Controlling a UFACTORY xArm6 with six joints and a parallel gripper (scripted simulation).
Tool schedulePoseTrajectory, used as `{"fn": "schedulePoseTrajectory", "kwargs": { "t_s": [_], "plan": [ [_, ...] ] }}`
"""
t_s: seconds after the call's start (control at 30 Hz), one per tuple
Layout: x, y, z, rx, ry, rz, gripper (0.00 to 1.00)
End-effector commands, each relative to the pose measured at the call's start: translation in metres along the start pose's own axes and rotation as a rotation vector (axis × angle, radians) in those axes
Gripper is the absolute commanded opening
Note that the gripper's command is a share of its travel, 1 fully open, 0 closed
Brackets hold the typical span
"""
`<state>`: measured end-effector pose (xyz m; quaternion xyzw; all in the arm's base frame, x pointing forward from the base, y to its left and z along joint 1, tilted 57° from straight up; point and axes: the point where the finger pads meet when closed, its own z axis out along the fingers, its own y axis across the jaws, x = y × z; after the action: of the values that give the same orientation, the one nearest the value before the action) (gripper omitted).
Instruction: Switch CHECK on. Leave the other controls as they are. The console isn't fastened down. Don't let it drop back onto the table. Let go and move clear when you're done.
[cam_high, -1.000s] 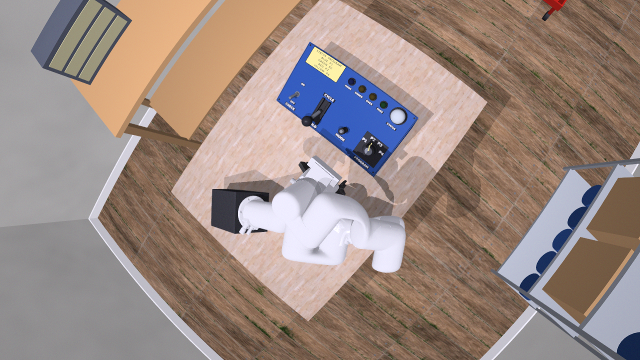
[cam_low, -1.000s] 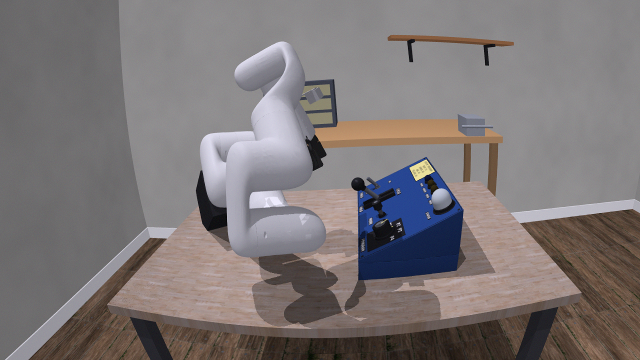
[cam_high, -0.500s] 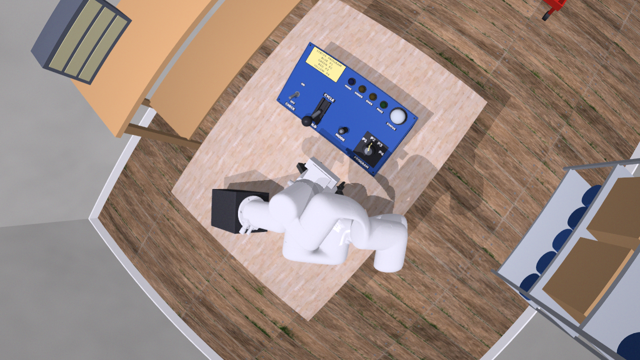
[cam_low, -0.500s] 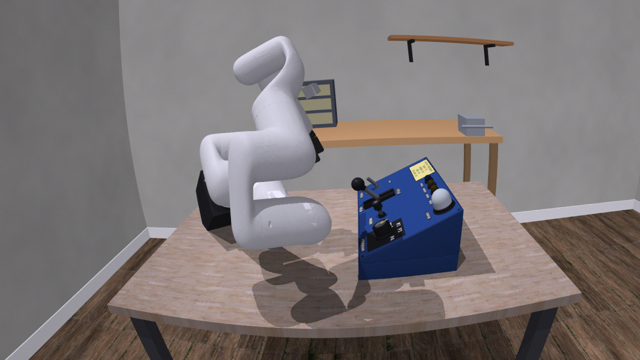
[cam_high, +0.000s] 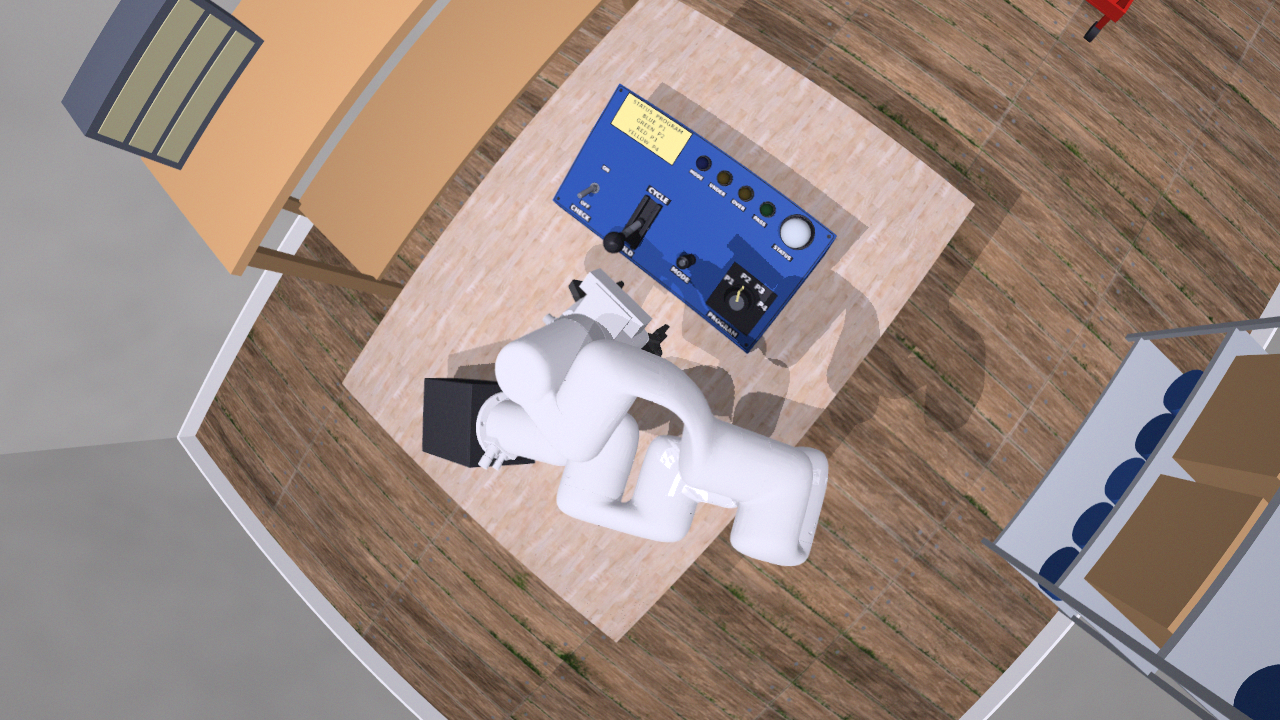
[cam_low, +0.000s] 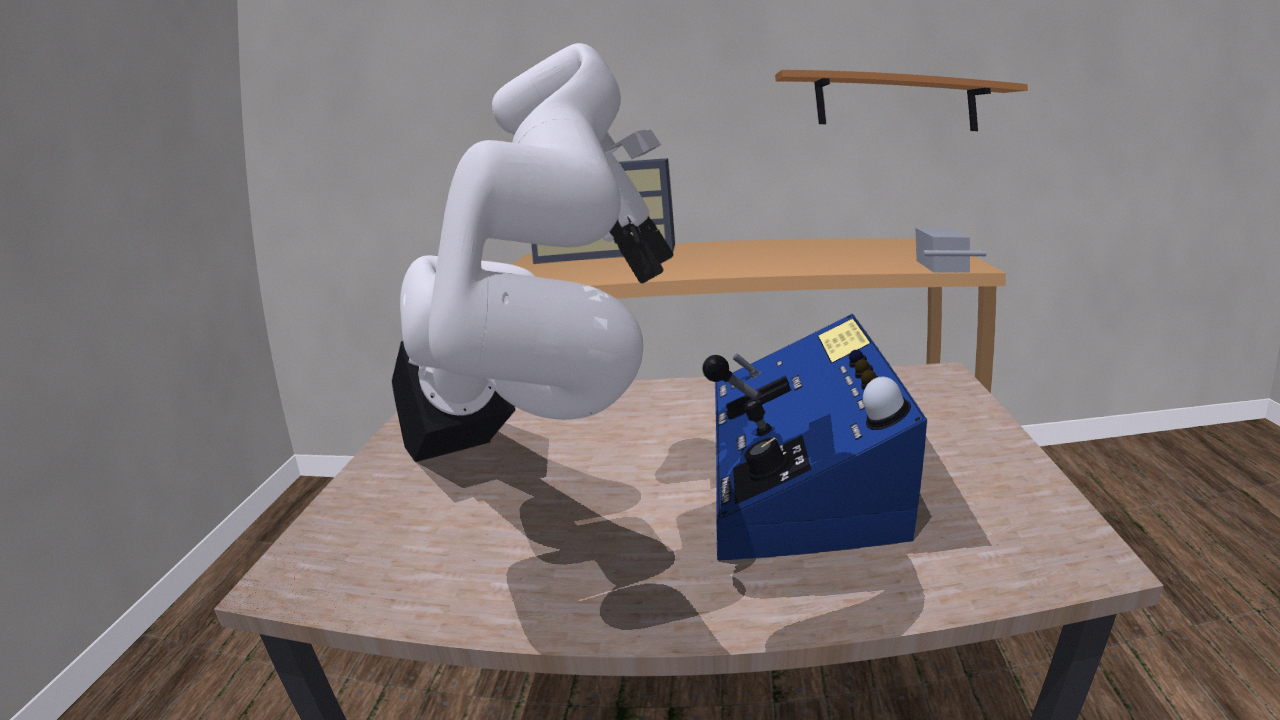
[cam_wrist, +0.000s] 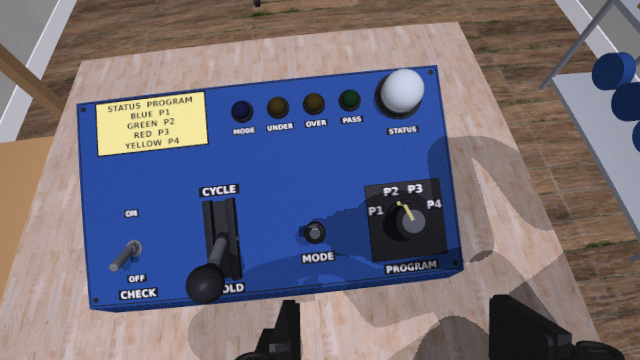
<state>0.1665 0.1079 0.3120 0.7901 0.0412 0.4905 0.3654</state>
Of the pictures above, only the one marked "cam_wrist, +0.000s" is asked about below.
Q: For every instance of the blue control panel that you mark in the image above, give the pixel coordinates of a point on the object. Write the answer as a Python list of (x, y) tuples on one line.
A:
[(360, 163)]

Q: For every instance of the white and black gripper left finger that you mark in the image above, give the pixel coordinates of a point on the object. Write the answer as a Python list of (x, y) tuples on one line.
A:
[(283, 342)]

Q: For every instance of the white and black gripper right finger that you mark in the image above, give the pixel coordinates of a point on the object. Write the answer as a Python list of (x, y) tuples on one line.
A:
[(516, 332)]

